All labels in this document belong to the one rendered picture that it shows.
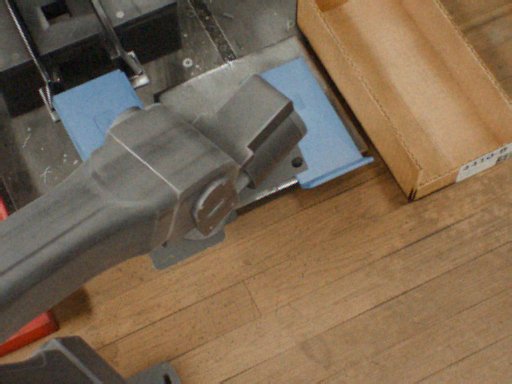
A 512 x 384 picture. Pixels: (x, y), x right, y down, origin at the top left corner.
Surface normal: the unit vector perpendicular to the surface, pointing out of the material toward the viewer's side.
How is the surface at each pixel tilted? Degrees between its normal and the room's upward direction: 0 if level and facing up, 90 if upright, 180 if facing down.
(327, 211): 0
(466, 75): 90
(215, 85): 0
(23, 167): 0
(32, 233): 20
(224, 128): 9
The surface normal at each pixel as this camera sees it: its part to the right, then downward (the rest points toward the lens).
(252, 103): -0.11, -0.33
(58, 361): 0.60, -0.79
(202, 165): 0.22, -0.64
